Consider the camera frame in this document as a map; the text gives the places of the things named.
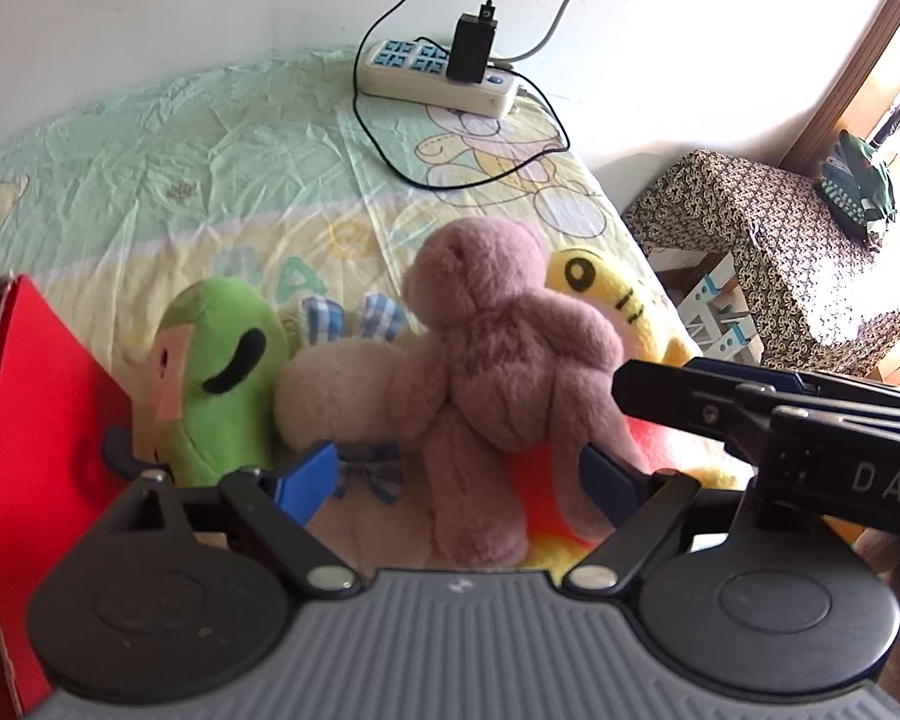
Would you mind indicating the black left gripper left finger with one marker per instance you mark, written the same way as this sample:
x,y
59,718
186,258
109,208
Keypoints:
x,y
271,511

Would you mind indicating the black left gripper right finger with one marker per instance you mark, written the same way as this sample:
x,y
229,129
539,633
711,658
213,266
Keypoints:
x,y
646,512

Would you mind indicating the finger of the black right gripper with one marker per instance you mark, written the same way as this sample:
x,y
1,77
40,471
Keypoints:
x,y
660,397

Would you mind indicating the yellow tiger plush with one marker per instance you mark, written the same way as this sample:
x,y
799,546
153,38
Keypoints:
x,y
649,332

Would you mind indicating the large white plush bunny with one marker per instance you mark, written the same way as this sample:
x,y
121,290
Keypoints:
x,y
379,512

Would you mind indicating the pink teddy bear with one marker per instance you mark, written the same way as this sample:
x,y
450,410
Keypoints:
x,y
504,365

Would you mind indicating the patterned cloth covered stool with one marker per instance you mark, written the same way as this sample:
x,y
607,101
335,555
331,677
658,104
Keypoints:
x,y
819,300

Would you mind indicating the green plush toy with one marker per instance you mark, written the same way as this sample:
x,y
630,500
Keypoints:
x,y
211,372

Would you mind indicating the red cardboard storage box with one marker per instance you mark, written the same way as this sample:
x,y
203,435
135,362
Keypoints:
x,y
56,402

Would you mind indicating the green cartoon bed sheet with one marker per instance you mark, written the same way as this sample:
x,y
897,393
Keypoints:
x,y
274,175

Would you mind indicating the black charger adapter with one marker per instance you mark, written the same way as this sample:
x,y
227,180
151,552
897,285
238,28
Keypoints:
x,y
471,46

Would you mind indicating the white power strip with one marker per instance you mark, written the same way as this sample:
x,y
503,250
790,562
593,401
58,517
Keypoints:
x,y
416,72

